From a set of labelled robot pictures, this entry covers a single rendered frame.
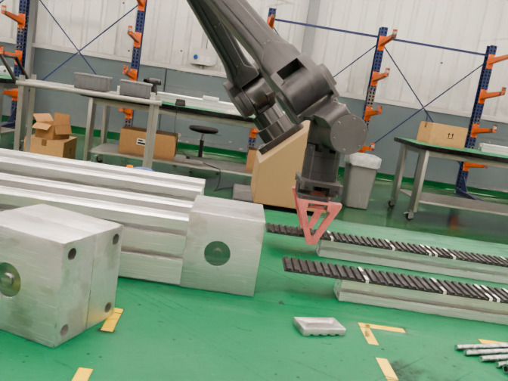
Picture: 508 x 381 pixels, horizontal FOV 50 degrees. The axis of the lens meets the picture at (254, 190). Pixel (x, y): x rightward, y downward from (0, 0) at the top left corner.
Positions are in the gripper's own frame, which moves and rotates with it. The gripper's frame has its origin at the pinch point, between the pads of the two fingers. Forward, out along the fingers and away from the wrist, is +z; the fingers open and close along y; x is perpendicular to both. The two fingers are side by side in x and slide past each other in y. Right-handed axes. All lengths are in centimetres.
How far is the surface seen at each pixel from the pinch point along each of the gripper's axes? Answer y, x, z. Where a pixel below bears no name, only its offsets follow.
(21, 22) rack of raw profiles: -693, -336, -73
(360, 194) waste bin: -475, 116, 61
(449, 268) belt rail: 1.5, 23.4, 2.0
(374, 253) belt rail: 1.6, 10.8, 1.3
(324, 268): 19.2, 0.0, -0.2
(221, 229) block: 23.9, -13.9, -4.5
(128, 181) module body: 5.1, -28.9, -5.0
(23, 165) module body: 5.3, -44.7, -5.1
